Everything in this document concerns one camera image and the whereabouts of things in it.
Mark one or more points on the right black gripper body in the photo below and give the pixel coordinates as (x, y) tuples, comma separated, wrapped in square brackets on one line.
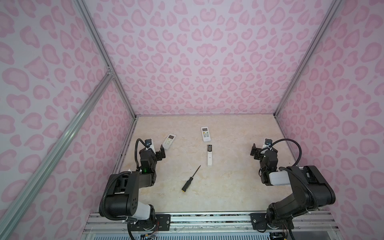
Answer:
[(258, 151)]

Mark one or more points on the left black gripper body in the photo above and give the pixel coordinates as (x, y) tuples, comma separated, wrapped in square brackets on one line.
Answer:
[(156, 154)]

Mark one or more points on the white remote angled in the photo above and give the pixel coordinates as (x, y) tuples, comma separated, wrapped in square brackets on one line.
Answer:
[(168, 141)]

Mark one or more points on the black handled screwdriver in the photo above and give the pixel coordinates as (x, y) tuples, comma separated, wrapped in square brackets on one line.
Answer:
[(189, 181)]

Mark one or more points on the slim white remote control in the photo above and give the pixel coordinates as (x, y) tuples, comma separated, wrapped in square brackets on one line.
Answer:
[(209, 155)]

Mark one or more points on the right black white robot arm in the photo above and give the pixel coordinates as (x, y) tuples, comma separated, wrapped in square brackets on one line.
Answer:
[(310, 190)]

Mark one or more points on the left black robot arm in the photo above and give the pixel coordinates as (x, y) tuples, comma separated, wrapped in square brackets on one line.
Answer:
[(120, 200)]

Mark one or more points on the white remote centre back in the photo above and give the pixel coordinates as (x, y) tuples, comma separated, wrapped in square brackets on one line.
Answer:
[(206, 134)]

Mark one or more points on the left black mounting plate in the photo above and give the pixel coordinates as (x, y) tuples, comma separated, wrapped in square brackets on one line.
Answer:
[(157, 222)]

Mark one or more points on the black mounting plate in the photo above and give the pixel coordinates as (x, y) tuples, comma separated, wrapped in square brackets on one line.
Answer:
[(260, 223), (157, 222)]

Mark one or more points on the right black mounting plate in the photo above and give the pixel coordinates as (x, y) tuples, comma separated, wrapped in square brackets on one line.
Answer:
[(260, 223)]

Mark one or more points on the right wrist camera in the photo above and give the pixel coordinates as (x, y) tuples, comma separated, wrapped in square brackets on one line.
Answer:
[(267, 144)]

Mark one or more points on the aluminium front rail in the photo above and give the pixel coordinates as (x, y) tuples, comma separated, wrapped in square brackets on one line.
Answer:
[(318, 225)]

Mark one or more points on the aluminium diagonal frame bar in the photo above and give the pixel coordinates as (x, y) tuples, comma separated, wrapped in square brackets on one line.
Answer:
[(21, 204)]

